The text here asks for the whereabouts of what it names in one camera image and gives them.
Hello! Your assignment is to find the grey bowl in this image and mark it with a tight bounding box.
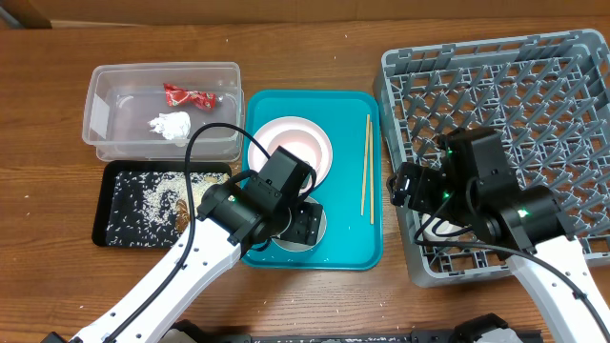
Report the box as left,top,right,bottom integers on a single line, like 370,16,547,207
273,196,327,252

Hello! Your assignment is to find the wooden chopstick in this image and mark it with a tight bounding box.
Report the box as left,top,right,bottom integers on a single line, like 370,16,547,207
360,114,370,215
369,121,375,225

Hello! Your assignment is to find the pink plate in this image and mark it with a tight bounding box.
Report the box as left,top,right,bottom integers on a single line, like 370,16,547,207
247,115,335,194

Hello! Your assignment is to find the brown food scrap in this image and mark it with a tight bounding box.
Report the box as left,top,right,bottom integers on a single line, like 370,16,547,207
175,199,191,233

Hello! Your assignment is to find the white napkin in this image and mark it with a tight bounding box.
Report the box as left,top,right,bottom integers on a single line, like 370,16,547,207
148,111,191,140

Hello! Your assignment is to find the red snack wrapper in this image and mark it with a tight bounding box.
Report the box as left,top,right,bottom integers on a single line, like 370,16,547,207
163,83,223,111

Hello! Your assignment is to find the white cup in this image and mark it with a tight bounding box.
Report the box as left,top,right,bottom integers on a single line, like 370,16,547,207
422,218,461,241

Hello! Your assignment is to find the pink bowl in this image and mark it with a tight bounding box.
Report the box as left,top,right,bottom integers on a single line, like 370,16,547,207
269,130,328,169

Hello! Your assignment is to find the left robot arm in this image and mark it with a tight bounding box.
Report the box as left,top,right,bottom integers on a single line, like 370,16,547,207
71,147,316,343

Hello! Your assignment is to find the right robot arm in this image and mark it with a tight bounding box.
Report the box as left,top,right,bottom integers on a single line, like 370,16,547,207
386,128,609,342

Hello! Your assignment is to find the grey dishwasher rack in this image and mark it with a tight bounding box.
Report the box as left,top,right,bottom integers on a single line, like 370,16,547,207
374,30,609,288

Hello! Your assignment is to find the teal serving tray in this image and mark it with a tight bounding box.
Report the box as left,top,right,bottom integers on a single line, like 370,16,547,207
243,90,383,271

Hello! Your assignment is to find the black tray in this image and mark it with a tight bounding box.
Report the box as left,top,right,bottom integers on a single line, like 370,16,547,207
91,159,234,249

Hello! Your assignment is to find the clear plastic bin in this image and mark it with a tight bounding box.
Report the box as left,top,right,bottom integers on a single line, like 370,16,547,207
82,62,245,161

